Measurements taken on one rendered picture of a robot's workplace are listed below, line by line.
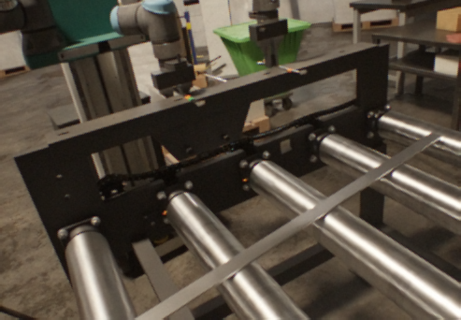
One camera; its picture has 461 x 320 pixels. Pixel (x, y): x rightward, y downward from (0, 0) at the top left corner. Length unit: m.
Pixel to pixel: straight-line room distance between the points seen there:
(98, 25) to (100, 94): 0.37
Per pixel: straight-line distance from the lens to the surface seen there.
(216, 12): 4.88
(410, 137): 1.52
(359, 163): 1.29
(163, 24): 1.18
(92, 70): 2.20
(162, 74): 1.22
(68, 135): 1.12
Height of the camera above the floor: 1.53
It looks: 27 degrees down
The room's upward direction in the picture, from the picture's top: 8 degrees counter-clockwise
